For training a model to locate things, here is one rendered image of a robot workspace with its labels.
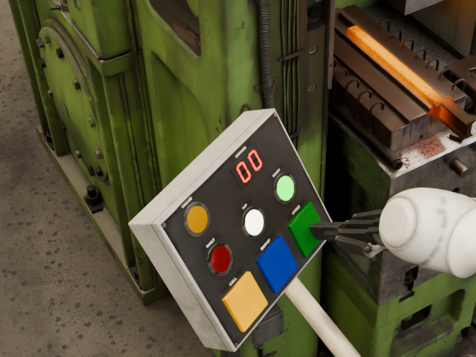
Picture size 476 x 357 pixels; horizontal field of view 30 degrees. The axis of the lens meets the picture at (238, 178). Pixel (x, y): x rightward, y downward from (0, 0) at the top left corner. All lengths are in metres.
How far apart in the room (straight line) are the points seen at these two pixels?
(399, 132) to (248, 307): 0.58
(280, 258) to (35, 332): 1.39
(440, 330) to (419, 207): 1.40
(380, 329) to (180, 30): 0.94
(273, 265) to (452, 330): 1.11
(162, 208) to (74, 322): 1.42
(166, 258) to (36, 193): 1.82
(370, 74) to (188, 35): 0.42
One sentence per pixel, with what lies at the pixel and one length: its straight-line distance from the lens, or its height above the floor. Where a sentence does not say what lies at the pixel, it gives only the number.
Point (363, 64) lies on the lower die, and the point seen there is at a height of 0.99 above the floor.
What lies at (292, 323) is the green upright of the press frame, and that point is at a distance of 2.45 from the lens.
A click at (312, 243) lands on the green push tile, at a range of 1.66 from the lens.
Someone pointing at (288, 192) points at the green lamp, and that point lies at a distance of 1.61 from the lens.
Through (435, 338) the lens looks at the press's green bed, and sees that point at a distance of 2.58.
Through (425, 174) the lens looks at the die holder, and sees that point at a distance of 1.97.
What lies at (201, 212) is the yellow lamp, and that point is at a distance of 1.47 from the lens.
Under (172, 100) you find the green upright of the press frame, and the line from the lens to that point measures 2.22.
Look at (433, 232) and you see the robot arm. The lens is 1.22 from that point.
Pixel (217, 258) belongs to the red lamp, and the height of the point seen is 1.10.
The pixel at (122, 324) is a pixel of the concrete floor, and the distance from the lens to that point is 2.81.
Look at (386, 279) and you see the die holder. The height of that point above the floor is 0.56.
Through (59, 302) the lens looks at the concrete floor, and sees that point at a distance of 2.90.
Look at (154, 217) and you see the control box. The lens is 1.44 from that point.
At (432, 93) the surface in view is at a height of 1.01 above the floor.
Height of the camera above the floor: 2.23
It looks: 45 degrees down
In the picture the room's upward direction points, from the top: 3 degrees counter-clockwise
